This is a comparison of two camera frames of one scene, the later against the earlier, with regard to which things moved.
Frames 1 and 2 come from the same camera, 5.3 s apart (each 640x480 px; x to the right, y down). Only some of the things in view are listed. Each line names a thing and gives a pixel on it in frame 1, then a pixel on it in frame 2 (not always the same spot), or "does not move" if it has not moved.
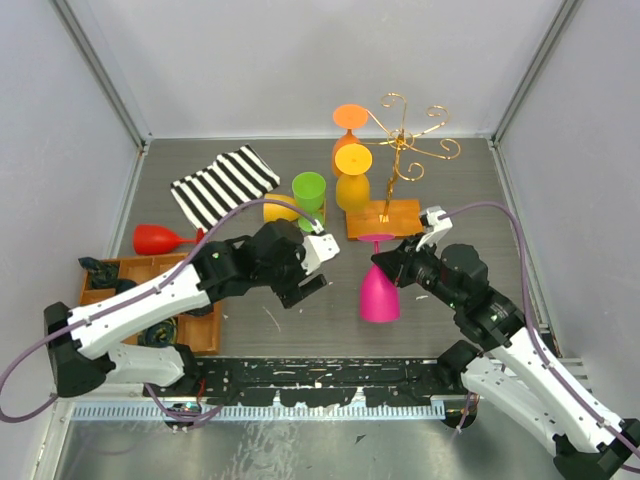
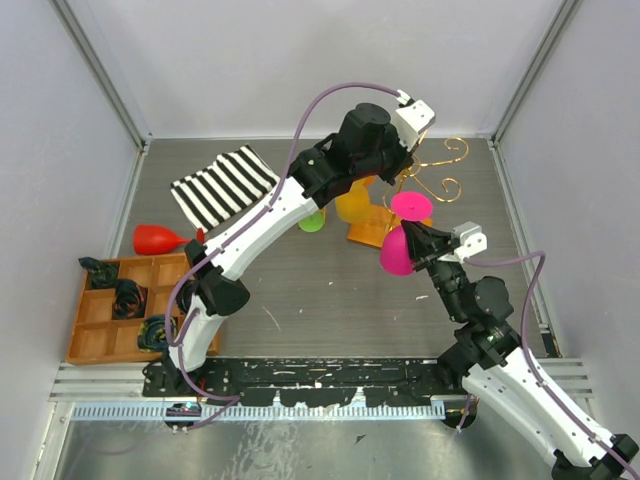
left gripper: [293, 292] to [404, 158]
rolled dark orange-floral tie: [103, 274] does not move
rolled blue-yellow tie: [160, 335] does not move
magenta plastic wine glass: [379, 300] to [395, 255]
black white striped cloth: [230, 180] does not move
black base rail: [297, 381] does not move
